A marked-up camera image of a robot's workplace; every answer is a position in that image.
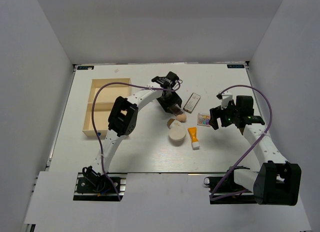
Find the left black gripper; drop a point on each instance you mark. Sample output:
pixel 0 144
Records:
pixel 176 100

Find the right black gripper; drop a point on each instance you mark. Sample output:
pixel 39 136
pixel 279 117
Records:
pixel 217 113

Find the small colourful eyeshadow palette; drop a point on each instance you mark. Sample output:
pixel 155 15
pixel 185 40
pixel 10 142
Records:
pixel 203 119

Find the gold eyeshadow palette white label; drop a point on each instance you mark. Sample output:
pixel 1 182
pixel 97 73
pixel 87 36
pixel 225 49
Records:
pixel 191 103

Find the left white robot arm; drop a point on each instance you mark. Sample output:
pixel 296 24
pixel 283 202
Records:
pixel 114 114

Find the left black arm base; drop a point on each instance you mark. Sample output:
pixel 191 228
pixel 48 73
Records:
pixel 104 192

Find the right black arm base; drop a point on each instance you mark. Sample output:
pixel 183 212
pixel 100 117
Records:
pixel 228 187

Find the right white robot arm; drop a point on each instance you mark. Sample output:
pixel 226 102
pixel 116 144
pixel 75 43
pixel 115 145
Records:
pixel 278 181

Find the beige makeup sponge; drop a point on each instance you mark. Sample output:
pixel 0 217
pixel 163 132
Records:
pixel 181 117

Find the white bottle gold cap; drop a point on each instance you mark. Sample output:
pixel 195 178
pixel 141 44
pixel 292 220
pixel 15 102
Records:
pixel 172 123

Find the round beige powder puff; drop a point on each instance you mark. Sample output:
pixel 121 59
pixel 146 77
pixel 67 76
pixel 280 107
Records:
pixel 177 133

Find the orange tube white cap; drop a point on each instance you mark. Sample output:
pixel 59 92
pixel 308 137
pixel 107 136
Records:
pixel 194 140

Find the right blue table sticker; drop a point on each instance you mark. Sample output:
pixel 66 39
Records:
pixel 235 66

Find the blue table sticker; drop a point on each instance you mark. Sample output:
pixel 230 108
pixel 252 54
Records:
pixel 235 66
pixel 90 67

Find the wooden divided organizer box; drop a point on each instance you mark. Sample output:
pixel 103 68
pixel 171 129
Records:
pixel 104 104

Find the left blue table sticker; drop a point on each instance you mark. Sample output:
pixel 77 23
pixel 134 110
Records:
pixel 90 67

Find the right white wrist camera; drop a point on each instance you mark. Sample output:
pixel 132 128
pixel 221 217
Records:
pixel 225 98

